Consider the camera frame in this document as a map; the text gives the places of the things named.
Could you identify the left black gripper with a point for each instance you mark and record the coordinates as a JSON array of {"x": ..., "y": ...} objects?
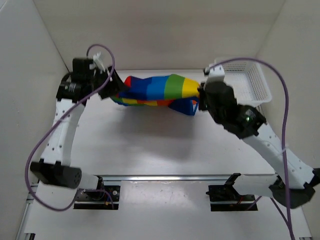
[{"x": 113, "y": 86}]

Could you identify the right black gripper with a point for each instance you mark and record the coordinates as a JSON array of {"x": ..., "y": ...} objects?
[{"x": 201, "y": 94}]

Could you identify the rainbow striped shorts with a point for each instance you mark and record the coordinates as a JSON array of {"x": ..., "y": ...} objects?
[{"x": 176, "y": 92}]

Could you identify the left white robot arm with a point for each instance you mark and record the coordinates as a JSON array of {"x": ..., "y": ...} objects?
[{"x": 54, "y": 167}]

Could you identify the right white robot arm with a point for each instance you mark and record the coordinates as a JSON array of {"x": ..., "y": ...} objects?
[{"x": 292, "y": 184}]

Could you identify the white perforated plastic basket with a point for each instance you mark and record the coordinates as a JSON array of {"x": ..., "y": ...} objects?
[{"x": 248, "y": 82}]

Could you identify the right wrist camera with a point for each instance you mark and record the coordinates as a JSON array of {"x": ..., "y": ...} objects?
[{"x": 214, "y": 73}]

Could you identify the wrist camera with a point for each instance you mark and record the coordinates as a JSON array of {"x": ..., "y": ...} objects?
[
  {"x": 214, "y": 73},
  {"x": 97, "y": 65}
]

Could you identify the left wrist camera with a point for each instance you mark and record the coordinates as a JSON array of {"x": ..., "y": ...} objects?
[{"x": 97, "y": 65}]

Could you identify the aluminium front rail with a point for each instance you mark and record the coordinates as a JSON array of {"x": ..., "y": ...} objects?
[{"x": 176, "y": 177}]

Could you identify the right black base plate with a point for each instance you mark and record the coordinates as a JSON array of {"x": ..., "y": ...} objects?
[{"x": 223, "y": 198}]

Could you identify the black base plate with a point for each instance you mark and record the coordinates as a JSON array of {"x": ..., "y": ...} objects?
[
  {"x": 99, "y": 200},
  {"x": 223, "y": 198}
]

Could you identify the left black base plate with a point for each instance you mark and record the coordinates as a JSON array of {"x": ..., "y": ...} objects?
[{"x": 99, "y": 200}]

